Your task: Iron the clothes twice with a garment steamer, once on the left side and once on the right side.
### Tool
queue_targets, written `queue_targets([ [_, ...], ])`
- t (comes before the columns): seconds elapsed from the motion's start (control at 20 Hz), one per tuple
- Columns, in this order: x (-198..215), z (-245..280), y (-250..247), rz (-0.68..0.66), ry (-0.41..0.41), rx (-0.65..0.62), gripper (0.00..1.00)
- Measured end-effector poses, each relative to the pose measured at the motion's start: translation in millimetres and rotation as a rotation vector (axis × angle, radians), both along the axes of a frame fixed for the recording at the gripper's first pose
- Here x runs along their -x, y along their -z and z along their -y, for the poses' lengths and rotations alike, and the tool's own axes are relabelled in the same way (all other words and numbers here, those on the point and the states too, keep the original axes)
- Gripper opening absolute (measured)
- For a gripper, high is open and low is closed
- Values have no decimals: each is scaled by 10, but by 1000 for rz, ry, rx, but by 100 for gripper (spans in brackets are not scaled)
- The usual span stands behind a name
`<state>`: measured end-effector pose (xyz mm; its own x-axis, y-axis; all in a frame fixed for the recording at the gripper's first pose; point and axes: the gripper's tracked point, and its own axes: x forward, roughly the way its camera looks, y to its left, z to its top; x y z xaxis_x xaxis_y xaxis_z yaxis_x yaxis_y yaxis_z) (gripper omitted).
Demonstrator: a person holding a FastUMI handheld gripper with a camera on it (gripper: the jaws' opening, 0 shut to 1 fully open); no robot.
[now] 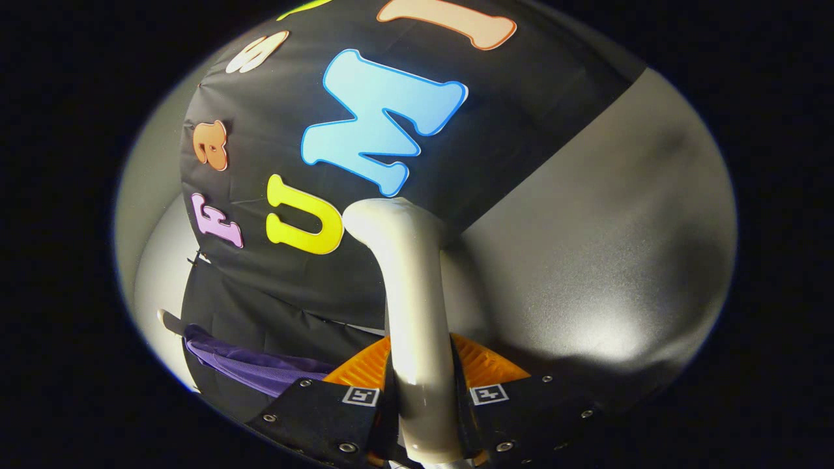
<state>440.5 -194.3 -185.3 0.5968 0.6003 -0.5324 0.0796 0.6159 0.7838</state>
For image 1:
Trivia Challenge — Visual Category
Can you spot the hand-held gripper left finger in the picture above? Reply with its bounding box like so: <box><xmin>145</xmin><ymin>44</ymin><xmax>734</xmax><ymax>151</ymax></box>
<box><xmin>244</xmin><ymin>335</ymin><xmax>399</xmax><ymax>469</ymax></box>

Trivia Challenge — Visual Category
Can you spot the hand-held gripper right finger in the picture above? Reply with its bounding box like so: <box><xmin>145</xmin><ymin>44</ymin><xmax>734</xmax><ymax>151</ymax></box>
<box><xmin>450</xmin><ymin>334</ymin><xmax>625</xmax><ymax>469</ymax></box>

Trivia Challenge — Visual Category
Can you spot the purple corduroy jacket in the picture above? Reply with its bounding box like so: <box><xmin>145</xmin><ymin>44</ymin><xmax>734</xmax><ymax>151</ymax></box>
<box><xmin>182</xmin><ymin>324</ymin><xmax>336</xmax><ymax>398</ymax></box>

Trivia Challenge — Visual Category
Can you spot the white garment steamer handle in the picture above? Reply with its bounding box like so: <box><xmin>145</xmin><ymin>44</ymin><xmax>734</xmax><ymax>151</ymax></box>
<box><xmin>342</xmin><ymin>197</ymin><xmax>471</xmax><ymax>469</ymax></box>

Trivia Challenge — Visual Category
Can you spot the grey drawer cabinet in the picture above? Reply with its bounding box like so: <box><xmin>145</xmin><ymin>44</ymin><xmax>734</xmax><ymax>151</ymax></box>
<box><xmin>443</xmin><ymin>65</ymin><xmax>738</xmax><ymax>395</ymax></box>

